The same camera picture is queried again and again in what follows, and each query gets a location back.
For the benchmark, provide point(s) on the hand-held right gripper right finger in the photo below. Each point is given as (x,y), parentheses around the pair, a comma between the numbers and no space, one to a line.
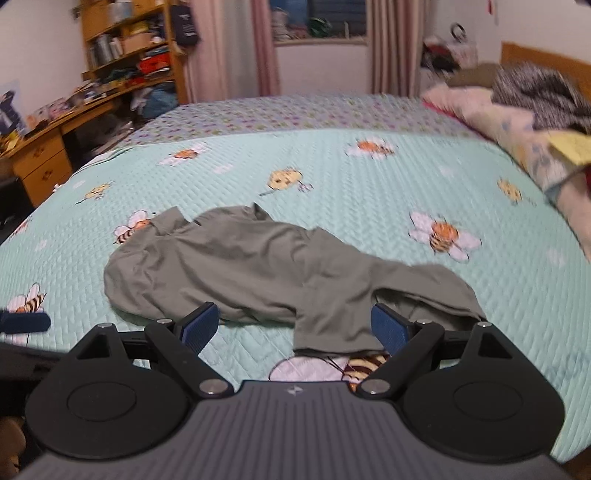
(388,330)

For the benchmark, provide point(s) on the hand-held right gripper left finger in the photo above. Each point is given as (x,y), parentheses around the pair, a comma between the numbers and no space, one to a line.
(203,323)

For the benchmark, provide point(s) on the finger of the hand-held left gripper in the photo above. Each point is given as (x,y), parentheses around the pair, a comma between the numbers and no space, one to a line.
(27,321)

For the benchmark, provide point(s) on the grey t-shirt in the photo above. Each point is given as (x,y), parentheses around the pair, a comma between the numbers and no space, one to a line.
(258,267)

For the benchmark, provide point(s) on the blue clothes pile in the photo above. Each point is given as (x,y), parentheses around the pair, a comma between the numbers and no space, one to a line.
(159,99)

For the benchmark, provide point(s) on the black chair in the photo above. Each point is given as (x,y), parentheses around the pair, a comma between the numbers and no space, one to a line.
(11,207)

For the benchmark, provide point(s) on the bee-print quilted bedspread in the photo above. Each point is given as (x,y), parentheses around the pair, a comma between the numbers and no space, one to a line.
(369,194)

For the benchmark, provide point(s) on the wooden desk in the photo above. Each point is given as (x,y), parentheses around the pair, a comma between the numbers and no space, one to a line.
(41,161)

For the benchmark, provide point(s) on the pink floral duvet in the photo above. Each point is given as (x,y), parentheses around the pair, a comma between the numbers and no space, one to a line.
(485,110)

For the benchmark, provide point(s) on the yellow cloth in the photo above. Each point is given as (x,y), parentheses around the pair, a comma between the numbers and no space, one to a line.
(572,147)

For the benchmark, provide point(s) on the orange box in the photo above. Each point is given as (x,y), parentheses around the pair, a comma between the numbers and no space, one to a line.
(154,64)

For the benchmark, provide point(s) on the olive folded garment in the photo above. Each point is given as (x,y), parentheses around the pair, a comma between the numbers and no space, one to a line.
(475,74)

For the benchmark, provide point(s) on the black-white patterned blanket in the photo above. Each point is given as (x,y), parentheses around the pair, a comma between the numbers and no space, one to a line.
(535,92)

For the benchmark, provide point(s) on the row of books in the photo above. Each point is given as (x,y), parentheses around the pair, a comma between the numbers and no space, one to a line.
(104,50)

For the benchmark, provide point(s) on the cardboard box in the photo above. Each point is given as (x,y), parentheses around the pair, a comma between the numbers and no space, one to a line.
(136,42)

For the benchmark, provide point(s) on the white plastic bag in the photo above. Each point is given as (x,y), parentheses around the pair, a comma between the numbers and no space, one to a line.
(461,50)

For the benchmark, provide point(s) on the navy hanging bag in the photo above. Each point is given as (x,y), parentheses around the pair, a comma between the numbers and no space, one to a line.
(184,23)

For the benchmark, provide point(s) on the wooden headboard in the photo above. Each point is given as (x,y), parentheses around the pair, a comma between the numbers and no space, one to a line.
(521,53)

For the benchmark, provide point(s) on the window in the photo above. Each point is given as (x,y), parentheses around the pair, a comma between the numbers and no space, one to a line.
(332,18)

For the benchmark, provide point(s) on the wall poster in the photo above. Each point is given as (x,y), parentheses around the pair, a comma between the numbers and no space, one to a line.
(9,110)

